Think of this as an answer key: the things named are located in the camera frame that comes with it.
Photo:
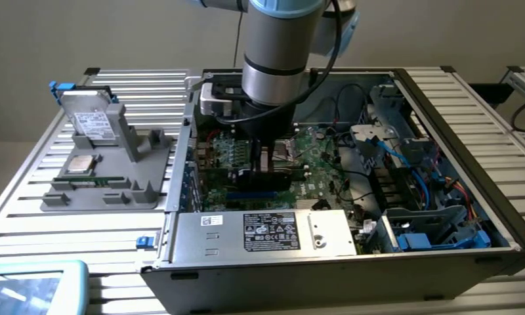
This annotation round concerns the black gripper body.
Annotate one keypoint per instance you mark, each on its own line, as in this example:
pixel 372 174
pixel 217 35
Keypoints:
pixel 267 118

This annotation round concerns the black graphics card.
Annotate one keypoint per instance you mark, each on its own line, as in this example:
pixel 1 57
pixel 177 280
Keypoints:
pixel 263 181

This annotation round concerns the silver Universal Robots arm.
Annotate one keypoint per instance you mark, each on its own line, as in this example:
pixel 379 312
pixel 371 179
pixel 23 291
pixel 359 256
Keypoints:
pixel 276 49

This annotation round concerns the CPU socket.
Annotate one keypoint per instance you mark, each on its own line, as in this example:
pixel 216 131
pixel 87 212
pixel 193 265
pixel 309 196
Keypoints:
pixel 284 151

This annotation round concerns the green motherboard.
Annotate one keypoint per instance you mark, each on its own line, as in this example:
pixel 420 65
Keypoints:
pixel 271 174

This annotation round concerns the blue expansion slot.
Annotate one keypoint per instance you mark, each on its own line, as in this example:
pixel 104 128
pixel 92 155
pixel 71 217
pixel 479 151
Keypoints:
pixel 252 195

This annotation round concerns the open black PC case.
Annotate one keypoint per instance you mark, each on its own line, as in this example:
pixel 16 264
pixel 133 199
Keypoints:
pixel 332 210

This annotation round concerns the silver power supply unit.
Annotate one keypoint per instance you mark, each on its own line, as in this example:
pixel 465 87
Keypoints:
pixel 263 233

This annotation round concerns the grey parts rack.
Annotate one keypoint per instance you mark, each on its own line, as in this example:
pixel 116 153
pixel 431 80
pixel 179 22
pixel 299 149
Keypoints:
pixel 113 170

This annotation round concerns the blue case latch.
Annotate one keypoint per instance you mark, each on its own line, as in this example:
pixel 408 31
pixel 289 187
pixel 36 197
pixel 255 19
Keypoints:
pixel 145 242

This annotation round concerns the green RAM stick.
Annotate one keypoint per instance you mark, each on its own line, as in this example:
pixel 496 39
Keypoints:
pixel 92 180

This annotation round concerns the silver CPU chip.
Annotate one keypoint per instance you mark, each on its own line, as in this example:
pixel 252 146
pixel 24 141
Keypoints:
pixel 81 163

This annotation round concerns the silver hard disk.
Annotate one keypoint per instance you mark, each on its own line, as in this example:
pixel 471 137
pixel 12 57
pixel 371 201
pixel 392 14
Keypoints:
pixel 88 115

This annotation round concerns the grey disk bay cage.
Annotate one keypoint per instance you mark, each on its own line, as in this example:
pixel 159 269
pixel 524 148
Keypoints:
pixel 424 226

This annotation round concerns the teal teach pendant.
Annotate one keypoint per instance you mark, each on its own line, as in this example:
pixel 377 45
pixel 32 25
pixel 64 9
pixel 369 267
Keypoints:
pixel 33 287

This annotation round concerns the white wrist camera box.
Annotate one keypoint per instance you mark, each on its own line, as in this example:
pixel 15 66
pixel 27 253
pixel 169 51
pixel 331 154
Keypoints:
pixel 217 100

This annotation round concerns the blue disk bracket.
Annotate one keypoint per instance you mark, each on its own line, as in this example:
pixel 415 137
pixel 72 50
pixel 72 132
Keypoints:
pixel 59 89

